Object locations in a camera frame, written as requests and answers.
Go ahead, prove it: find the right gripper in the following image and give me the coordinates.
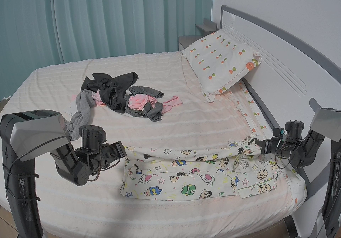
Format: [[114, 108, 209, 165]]
[[253, 138, 281, 155]]

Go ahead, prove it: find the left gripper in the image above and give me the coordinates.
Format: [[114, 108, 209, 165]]
[[102, 141, 127, 165]]

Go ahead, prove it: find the white printed pyjama top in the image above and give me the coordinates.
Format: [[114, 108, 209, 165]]
[[119, 136, 279, 201]]

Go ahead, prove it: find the pile of clothes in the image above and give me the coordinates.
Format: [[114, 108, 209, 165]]
[[81, 72, 183, 122]]

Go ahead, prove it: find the bed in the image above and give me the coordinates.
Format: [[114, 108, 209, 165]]
[[0, 5, 341, 238]]

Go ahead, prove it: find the grey knit garment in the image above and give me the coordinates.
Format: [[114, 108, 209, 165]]
[[65, 89, 96, 140]]

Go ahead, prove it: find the white printed pillow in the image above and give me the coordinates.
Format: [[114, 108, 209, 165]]
[[181, 29, 262, 102]]

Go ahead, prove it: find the grey bedside table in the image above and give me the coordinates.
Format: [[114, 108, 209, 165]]
[[178, 18, 217, 50]]

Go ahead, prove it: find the blue-green curtain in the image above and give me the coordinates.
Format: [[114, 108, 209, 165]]
[[0, 0, 213, 100]]

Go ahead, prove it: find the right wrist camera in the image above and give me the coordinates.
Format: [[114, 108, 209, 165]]
[[273, 127, 285, 142]]

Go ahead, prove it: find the black cable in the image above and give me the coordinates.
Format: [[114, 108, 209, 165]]
[[88, 158, 121, 183]]

